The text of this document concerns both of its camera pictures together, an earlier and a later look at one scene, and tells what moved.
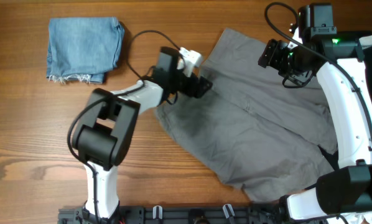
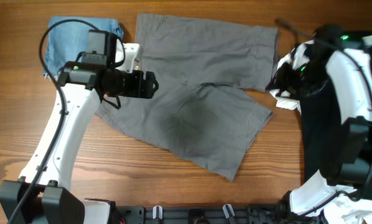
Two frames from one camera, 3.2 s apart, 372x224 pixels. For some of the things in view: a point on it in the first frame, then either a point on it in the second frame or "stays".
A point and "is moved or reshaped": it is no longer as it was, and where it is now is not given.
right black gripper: (272, 56) -> (283, 83)
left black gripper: (198, 88) -> (137, 91)
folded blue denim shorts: (82, 49) stays
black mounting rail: (238, 214) stays
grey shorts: (259, 125) is moved or reshaped
